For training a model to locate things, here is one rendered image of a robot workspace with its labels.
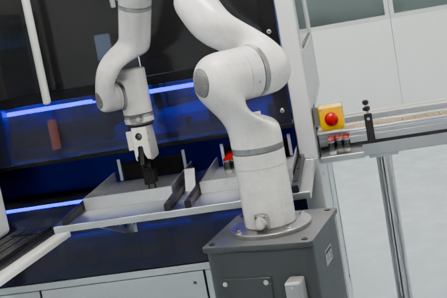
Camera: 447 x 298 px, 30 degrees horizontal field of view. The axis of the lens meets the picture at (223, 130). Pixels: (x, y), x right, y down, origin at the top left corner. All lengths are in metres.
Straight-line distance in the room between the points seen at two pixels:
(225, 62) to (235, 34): 0.14
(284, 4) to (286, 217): 0.80
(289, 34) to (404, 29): 4.66
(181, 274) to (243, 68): 1.04
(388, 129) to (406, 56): 4.51
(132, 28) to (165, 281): 0.87
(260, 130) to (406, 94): 5.36
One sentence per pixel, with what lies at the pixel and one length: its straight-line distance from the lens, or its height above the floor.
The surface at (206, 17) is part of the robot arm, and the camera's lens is 1.93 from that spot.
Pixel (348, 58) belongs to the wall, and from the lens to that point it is 7.11.
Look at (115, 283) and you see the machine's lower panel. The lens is 2.75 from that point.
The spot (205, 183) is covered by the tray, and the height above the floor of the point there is 0.91.
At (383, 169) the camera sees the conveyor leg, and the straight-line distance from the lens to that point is 2.70.
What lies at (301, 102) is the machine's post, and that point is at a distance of 2.51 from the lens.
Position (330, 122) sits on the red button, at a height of 0.99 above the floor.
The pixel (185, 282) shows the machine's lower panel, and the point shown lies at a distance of 2.70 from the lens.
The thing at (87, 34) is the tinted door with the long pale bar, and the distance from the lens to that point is 2.61.
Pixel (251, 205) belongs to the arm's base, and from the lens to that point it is 1.89.
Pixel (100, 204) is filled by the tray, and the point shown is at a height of 0.89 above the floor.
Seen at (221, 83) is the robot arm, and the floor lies 1.22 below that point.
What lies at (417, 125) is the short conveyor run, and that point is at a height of 0.91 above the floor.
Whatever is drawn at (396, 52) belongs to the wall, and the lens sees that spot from 7.13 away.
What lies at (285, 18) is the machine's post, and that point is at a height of 1.31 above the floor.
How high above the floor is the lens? 1.39
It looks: 9 degrees down
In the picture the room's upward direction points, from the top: 10 degrees counter-clockwise
